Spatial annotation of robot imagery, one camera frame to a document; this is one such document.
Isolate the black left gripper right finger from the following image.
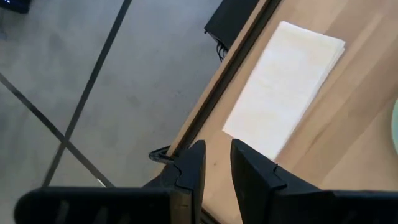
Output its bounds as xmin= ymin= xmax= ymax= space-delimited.
xmin=230 ymin=138 xmax=398 ymax=224

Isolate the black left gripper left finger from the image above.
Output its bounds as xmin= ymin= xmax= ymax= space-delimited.
xmin=14 ymin=139 xmax=207 ymax=224

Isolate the white folded cloth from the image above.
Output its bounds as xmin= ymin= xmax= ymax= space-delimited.
xmin=222 ymin=21 xmax=346 ymax=161

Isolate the pale green plate edge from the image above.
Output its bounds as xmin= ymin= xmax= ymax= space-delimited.
xmin=391 ymin=98 xmax=398 ymax=156

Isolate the black electronics box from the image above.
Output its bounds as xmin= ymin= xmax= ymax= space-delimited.
xmin=203 ymin=0 xmax=261 ymax=50

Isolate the dark device with blue light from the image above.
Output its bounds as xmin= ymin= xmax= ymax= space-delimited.
xmin=0 ymin=0 xmax=32 ymax=14

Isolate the black cable loop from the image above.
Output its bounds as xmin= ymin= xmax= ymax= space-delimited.
xmin=148 ymin=145 xmax=175 ymax=165

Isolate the black cable bundle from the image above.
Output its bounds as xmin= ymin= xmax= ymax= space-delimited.
xmin=215 ymin=41 xmax=229 ymax=63

